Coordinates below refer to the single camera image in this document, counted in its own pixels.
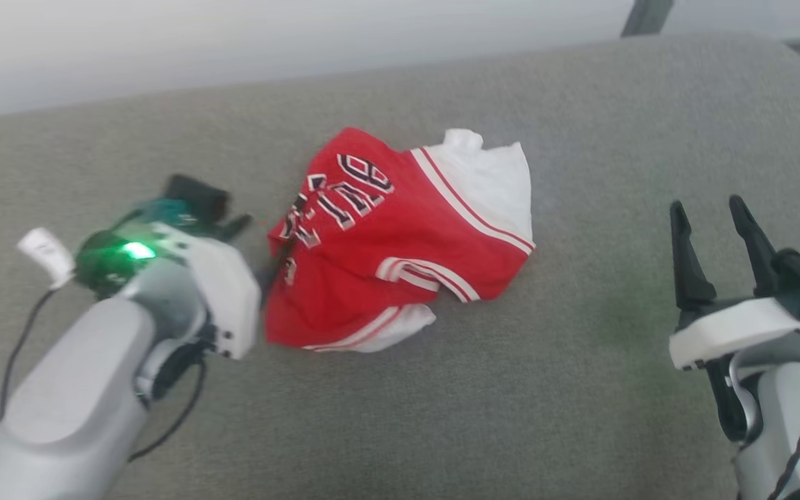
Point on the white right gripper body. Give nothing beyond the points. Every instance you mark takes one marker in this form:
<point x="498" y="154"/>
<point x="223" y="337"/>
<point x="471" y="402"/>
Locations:
<point x="733" y="326"/>

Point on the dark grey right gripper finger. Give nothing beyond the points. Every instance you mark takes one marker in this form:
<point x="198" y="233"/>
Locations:
<point x="692" y="285"/>
<point x="757" y="257"/>

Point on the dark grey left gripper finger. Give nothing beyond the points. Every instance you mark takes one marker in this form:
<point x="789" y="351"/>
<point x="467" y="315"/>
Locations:
<point x="268" y="276"/>
<point x="239" y="226"/>

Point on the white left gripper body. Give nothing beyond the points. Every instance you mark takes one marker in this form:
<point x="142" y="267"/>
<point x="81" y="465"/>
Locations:
<point x="230" y="298"/>

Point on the red and white basketball jersey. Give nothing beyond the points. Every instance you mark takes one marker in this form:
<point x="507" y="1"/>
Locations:
<point x="372" y="243"/>

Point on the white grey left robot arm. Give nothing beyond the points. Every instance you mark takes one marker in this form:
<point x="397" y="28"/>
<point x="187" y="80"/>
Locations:
<point x="73" y="389"/>

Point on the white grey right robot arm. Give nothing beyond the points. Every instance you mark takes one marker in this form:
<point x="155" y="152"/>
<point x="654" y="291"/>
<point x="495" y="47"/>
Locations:
<point x="775" y="410"/>

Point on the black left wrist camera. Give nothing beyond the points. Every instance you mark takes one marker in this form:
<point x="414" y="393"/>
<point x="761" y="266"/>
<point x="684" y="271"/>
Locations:
<point x="195" y="194"/>

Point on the dark grey wall post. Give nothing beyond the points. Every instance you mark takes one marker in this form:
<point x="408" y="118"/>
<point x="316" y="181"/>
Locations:
<point x="646" y="17"/>

